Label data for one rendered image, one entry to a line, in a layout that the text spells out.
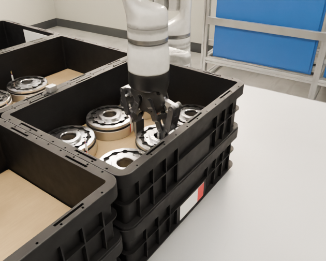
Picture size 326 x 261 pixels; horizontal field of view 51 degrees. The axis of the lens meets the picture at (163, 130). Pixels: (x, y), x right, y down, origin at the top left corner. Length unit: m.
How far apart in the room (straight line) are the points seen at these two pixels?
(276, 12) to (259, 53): 0.30
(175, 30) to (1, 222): 0.65
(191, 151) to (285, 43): 1.95
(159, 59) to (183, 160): 0.18
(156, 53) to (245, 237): 0.39
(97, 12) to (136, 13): 3.85
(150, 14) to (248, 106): 0.67
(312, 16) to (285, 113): 1.36
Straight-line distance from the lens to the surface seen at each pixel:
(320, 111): 1.21
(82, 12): 4.59
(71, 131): 0.71
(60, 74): 1.08
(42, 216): 0.59
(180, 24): 0.98
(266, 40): 2.54
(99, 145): 0.72
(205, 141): 0.67
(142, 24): 0.57
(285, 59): 2.55
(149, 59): 0.59
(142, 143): 0.66
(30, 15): 4.68
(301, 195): 0.84
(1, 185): 0.67
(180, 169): 0.62
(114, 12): 4.26
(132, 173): 0.48
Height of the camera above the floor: 1.23
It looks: 32 degrees down
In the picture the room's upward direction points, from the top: straight up
